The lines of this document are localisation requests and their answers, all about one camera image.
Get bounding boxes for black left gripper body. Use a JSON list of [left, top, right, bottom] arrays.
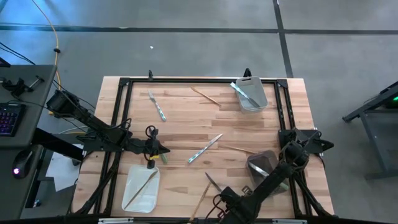
[[136, 138, 160, 170]]

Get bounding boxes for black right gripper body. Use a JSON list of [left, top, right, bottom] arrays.
[[217, 185, 249, 218]]

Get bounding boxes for wooden utensil bottom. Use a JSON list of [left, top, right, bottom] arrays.
[[188, 181, 213, 223]]

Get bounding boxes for wooden utensil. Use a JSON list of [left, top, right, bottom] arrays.
[[188, 181, 213, 223], [190, 86, 223, 108]]

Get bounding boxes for blue-patterned handle fork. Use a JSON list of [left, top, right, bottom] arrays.
[[147, 90, 167, 123]]

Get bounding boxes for blue-patterned handle knife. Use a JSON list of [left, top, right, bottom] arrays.
[[229, 82, 262, 109], [187, 133, 224, 164]]

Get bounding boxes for wooden utensil top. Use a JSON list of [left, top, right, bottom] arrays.
[[190, 86, 223, 108]]

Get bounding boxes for white rectangular tray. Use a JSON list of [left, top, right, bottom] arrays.
[[121, 164, 162, 214]]

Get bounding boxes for dark clear plastic bin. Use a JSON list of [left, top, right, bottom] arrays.
[[246, 149, 290, 197]]

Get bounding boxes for white paper sheet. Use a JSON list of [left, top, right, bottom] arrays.
[[45, 143, 84, 192]]

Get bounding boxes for black desk crossbar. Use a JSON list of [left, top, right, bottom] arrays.
[[30, 127, 85, 162]]

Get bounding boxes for white plastic bin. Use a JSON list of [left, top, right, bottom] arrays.
[[234, 75, 269, 114]]

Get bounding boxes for grey desk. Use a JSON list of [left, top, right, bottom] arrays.
[[0, 64, 58, 222]]

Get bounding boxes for black computer mouse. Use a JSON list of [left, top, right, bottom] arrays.
[[11, 150, 34, 180]]

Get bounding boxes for black backlit keyboard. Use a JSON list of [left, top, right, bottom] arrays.
[[0, 103, 27, 138]]

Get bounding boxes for black clamp tool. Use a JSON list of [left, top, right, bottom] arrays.
[[1, 75, 45, 97]]

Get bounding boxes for black left wrist camera cable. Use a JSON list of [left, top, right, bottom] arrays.
[[144, 124, 159, 140]]

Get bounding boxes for white bracket plate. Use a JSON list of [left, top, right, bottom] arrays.
[[272, 218, 308, 224], [98, 217, 134, 224]]

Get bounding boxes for black metal table frame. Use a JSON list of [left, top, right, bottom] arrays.
[[67, 77, 336, 220]]

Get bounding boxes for yellow cable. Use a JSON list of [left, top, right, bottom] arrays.
[[30, 0, 62, 116]]

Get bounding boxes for black floor cable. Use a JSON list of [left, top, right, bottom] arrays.
[[0, 42, 35, 65]]

